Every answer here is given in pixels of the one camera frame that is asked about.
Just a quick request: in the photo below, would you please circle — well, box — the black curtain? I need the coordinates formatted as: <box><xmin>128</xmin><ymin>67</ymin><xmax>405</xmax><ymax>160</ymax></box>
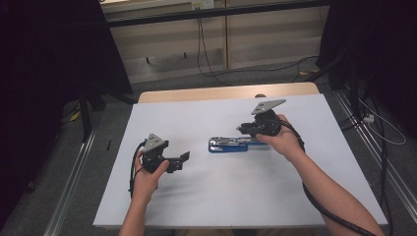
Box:
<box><xmin>316</xmin><ymin>0</ymin><xmax>417</xmax><ymax>139</ymax></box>
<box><xmin>0</xmin><ymin>0</ymin><xmax>134</xmax><ymax>227</ymax></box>

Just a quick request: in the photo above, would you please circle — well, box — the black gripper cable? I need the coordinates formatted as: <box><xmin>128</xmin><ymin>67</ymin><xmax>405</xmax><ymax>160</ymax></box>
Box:
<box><xmin>128</xmin><ymin>141</ymin><xmax>147</xmax><ymax>200</ymax></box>
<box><xmin>277</xmin><ymin>118</ymin><xmax>379</xmax><ymax>236</ymax></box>

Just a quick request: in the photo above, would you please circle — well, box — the black horizontal bar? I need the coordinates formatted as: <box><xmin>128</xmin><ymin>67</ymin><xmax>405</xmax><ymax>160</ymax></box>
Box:
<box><xmin>106</xmin><ymin>0</ymin><xmax>330</xmax><ymax>29</ymax></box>

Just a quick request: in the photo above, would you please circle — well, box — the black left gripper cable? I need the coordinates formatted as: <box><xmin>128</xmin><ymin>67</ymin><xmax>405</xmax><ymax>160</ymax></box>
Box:
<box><xmin>128</xmin><ymin>141</ymin><xmax>147</xmax><ymax>200</ymax></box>

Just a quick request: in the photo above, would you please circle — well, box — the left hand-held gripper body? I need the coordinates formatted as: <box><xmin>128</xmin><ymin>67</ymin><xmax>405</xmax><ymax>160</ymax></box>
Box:
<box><xmin>142</xmin><ymin>133</ymin><xmax>179</xmax><ymax>174</ymax></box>

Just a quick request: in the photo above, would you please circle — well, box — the person's right hand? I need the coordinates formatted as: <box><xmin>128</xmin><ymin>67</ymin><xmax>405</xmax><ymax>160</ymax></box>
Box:
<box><xmin>255</xmin><ymin>113</ymin><xmax>308</xmax><ymax>163</ymax></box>

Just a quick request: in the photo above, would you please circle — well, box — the aluminium floor rail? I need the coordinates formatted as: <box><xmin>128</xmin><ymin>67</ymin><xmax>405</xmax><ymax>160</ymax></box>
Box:
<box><xmin>43</xmin><ymin>127</ymin><xmax>97</xmax><ymax>236</ymax></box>
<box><xmin>333</xmin><ymin>89</ymin><xmax>417</xmax><ymax>214</ymax></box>

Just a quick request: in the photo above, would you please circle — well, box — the person's left hand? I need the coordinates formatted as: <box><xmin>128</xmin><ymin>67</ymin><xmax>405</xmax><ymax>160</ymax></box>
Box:
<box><xmin>131</xmin><ymin>148</ymin><xmax>171</xmax><ymax>205</ymax></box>

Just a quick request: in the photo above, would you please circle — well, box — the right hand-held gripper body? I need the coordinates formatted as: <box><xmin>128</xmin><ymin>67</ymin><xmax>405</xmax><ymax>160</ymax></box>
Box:
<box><xmin>250</xmin><ymin>98</ymin><xmax>287</xmax><ymax>139</ymax></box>

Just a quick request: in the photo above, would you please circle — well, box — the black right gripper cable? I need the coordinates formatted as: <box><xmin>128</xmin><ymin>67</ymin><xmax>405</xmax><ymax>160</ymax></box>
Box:
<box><xmin>277</xmin><ymin>118</ymin><xmax>379</xmax><ymax>236</ymax></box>

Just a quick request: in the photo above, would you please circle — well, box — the blue stapler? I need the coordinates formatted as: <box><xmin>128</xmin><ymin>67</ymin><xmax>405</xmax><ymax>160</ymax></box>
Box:
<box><xmin>208</xmin><ymin>136</ymin><xmax>273</xmax><ymax>154</ymax></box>

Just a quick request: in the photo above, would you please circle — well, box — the large white board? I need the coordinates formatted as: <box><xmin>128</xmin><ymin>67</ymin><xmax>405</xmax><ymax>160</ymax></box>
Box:
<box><xmin>92</xmin><ymin>93</ymin><xmax>388</xmax><ymax>229</ymax></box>

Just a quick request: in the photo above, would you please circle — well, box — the thick black floor cable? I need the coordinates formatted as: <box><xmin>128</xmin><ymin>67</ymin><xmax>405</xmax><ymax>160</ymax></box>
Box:
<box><xmin>368</xmin><ymin>92</ymin><xmax>396</xmax><ymax>236</ymax></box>

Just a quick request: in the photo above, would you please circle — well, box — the white cable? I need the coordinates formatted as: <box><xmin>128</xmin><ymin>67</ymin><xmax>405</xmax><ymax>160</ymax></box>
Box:
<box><xmin>358</xmin><ymin>97</ymin><xmax>407</xmax><ymax>147</ymax></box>

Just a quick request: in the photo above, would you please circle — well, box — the black metal stand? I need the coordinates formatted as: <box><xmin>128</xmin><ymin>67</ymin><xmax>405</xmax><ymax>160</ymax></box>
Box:
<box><xmin>307</xmin><ymin>52</ymin><xmax>362</xmax><ymax>116</ymax></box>
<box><xmin>78</xmin><ymin>83</ymin><xmax>139</xmax><ymax>143</ymax></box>

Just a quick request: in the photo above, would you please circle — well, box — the beige cabinet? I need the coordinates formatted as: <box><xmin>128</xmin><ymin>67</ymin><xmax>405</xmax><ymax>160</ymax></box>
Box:
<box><xmin>100</xmin><ymin>0</ymin><xmax>330</xmax><ymax>85</ymax></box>

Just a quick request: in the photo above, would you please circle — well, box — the thin black wall cable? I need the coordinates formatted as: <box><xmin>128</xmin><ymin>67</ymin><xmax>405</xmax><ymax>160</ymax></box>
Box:
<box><xmin>196</xmin><ymin>9</ymin><xmax>320</xmax><ymax>87</ymax></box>

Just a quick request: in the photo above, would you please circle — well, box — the white wall socket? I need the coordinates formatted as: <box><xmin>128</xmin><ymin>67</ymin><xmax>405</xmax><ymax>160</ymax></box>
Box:
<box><xmin>191</xmin><ymin>0</ymin><xmax>215</xmax><ymax>10</ymax></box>

